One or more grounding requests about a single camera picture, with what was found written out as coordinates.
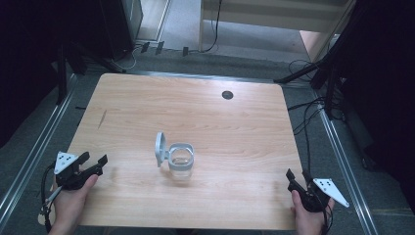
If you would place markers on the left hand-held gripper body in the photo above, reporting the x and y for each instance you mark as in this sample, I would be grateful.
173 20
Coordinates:
67 176

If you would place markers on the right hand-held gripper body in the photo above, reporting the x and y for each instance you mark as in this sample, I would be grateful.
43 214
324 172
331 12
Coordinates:
314 199

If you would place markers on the person's right hand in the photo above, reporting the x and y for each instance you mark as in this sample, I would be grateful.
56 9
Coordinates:
310 223

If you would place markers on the person's left hand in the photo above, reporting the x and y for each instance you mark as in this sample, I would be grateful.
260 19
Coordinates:
70 209

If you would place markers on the clear jar with grey lid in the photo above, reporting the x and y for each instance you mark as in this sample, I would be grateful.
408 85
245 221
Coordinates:
181 160

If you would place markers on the round dark table grommet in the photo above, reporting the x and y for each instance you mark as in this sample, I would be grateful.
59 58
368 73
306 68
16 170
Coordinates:
227 95

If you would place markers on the black metal tripod stand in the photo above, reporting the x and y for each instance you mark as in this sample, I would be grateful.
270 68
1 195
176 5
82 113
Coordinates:
329 70

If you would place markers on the dark cabinet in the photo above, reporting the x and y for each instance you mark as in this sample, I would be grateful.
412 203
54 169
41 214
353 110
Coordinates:
122 26

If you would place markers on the white wooden furniture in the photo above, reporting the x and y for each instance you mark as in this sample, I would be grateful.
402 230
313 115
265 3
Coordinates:
261 19

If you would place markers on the metal floor rail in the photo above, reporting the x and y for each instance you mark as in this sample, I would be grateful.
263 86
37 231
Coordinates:
212 76
36 153
345 166

